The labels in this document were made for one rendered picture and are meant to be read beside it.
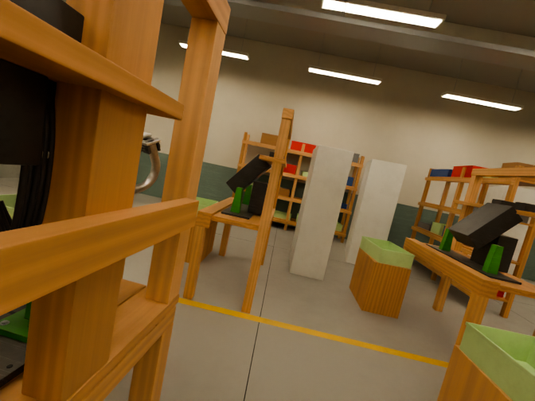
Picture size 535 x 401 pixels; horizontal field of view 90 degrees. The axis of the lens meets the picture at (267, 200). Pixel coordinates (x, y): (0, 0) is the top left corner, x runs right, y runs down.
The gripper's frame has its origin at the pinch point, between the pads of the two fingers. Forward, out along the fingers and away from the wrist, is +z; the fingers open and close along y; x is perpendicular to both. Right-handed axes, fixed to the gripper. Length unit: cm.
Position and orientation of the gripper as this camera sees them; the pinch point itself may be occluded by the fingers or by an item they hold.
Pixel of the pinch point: (150, 146)
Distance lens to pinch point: 102.9
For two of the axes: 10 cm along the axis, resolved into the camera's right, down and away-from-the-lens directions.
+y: 5.9, -4.1, 6.9
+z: 8.1, 3.0, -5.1
